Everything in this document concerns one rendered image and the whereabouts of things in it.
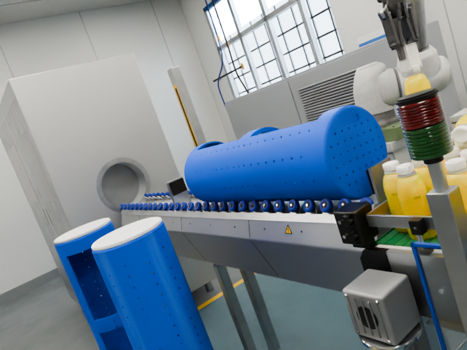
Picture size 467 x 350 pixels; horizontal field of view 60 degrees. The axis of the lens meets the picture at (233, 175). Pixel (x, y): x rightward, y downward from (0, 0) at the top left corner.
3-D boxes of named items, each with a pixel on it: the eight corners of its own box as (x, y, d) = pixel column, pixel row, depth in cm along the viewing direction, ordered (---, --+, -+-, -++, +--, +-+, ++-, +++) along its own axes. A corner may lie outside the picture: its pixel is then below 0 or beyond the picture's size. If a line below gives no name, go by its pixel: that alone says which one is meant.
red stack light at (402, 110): (415, 121, 68) (408, 99, 68) (454, 114, 63) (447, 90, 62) (394, 133, 65) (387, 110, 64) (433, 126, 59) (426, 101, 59)
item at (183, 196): (190, 201, 234) (180, 176, 232) (192, 201, 231) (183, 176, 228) (175, 208, 229) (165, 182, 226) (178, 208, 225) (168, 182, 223)
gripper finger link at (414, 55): (404, 46, 111) (405, 45, 111) (411, 70, 112) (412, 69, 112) (414, 42, 108) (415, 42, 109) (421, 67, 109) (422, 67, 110)
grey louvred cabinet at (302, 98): (299, 207, 486) (259, 90, 465) (488, 211, 303) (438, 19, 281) (265, 226, 459) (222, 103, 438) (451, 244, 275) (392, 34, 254)
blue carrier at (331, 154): (242, 190, 203) (224, 136, 200) (397, 181, 130) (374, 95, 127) (194, 211, 188) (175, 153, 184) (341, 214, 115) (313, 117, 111)
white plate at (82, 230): (43, 243, 198) (44, 245, 198) (70, 240, 180) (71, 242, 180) (91, 220, 218) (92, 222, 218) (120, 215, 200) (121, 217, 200)
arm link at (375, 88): (356, 115, 192) (347, 69, 189) (397, 105, 187) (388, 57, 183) (358, 118, 177) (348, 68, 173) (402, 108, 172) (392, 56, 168)
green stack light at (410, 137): (423, 150, 69) (415, 122, 68) (461, 145, 64) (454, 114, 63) (402, 162, 65) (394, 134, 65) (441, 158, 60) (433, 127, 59)
